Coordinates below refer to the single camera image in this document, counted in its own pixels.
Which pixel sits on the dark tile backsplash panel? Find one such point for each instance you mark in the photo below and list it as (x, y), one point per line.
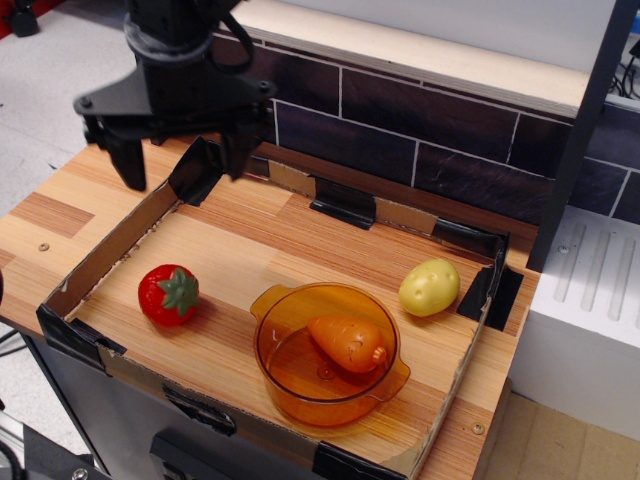
(477, 127)

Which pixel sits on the taped cardboard fence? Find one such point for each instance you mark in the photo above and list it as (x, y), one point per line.
(293, 220)

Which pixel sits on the white ribbed sink unit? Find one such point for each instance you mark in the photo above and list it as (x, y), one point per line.
(579, 349)

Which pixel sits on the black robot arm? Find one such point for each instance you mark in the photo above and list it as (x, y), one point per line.
(187, 22)

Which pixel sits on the red toy strawberry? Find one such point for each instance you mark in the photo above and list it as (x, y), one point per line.
(168, 295)

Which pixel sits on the orange toy carrot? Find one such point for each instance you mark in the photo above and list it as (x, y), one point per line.
(355, 344)

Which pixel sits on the yellow toy potato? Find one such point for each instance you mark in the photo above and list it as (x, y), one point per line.
(429, 288)

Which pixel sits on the orange transparent plastic pot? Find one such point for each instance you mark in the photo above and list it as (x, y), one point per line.
(305, 383)

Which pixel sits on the black vertical post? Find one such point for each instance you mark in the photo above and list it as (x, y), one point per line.
(614, 40)

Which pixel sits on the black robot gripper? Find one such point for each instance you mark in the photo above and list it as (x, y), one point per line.
(174, 90)

